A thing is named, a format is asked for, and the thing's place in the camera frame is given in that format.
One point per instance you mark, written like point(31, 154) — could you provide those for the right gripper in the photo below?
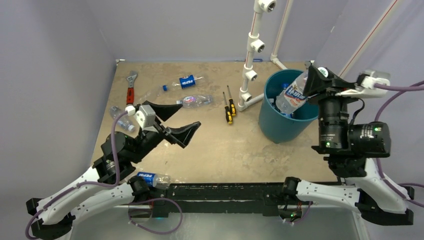
point(316, 83)

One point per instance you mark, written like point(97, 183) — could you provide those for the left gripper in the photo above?
point(181, 135)

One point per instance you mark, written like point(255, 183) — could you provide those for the clear bottle blue-orange label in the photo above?
point(292, 96)

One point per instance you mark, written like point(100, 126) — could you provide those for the clear bottle red logo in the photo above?
point(195, 101)

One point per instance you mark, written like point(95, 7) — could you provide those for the teal plastic bin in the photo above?
point(275, 126)

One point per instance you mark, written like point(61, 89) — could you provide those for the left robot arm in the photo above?
point(110, 181)

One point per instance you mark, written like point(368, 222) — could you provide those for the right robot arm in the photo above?
point(351, 150)

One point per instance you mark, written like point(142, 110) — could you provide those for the Pepsi bottle at back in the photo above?
point(183, 83)

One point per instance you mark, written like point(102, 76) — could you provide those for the small clear bottle far left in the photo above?
point(124, 122)

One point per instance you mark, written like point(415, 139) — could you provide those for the left yellow-black screwdriver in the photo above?
point(228, 115)

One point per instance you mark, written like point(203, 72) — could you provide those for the yellow-black screwdriver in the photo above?
point(228, 115)
point(231, 103)

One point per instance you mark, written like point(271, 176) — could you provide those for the Pepsi bottle near base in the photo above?
point(156, 180)

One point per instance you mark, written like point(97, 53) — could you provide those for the right yellow-black screwdriver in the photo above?
point(231, 103)

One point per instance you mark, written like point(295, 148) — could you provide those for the white PVC pipe stand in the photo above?
point(254, 46)

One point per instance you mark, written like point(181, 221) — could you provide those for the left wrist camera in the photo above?
point(144, 115)

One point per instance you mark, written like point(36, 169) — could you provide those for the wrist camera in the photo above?
point(364, 86)
point(144, 115)

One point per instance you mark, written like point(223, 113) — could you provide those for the white pipe on wall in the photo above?
point(285, 16)

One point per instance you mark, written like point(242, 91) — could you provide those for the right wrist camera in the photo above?
point(364, 86)

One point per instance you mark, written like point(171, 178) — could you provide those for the red handled adjustable wrench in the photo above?
point(130, 90)

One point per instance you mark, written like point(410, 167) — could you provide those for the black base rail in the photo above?
point(265, 198)

